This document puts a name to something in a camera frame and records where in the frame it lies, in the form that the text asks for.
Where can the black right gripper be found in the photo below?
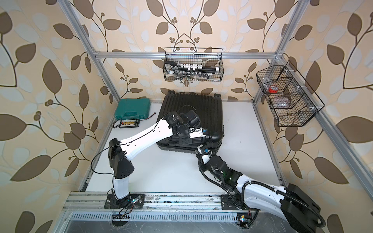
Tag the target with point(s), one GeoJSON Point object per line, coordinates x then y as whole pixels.
{"type": "Point", "coordinates": [198, 156]}

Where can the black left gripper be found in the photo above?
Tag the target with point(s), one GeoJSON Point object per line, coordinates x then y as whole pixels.
{"type": "Point", "coordinates": [183, 141]}

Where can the black hard-shell suitcase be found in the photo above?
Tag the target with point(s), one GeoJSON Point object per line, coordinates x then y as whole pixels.
{"type": "Point", "coordinates": [202, 117]}

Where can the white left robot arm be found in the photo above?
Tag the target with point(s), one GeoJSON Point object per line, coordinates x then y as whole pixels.
{"type": "Point", "coordinates": [120, 153]}

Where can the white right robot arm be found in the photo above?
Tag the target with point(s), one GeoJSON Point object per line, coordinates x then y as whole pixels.
{"type": "Point", "coordinates": [290, 202]}

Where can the black screwdriver bit holder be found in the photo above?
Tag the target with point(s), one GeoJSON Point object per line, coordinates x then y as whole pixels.
{"type": "Point", "coordinates": [130, 123]}

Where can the green plastic tool case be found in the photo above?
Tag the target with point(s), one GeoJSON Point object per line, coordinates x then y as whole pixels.
{"type": "Point", "coordinates": [133, 109]}

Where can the red lid in basket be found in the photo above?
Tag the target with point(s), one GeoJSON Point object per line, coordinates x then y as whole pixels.
{"type": "Point", "coordinates": [273, 89]}

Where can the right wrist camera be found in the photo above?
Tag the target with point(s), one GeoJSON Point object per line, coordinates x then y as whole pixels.
{"type": "Point", "coordinates": [206, 154]}

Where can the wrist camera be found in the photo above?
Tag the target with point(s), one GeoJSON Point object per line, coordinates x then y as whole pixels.
{"type": "Point", "coordinates": [198, 132]}
{"type": "Point", "coordinates": [206, 154]}

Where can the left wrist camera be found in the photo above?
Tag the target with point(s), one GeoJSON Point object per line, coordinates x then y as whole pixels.
{"type": "Point", "coordinates": [198, 132]}

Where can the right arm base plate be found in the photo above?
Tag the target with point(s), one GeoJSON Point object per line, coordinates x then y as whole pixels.
{"type": "Point", "coordinates": [228, 205]}

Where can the socket set rail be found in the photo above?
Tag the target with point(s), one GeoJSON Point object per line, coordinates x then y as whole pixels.
{"type": "Point", "coordinates": [198, 68]}

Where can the black handled scissors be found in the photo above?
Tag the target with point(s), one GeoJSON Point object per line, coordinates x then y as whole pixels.
{"type": "Point", "coordinates": [171, 68]}

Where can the back wall wire basket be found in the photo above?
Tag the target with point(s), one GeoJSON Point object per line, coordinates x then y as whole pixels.
{"type": "Point", "coordinates": [207, 57]}

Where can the wall wire basket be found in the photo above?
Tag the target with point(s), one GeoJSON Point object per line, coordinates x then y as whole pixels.
{"type": "Point", "coordinates": [296, 102]}
{"type": "Point", "coordinates": [207, 57]}

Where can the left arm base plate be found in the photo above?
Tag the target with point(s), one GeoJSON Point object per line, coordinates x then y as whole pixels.
{"type": "Point", "coordinates": [132, 200]}

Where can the right wall wire basket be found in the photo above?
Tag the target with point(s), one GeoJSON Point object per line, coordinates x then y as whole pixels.
{"type": "Point", "coordinates": [296, 102]}

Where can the aluminium frame rail front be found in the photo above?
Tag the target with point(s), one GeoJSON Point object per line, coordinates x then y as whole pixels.
{"type": "Point", "coordinates": [173, 207]}

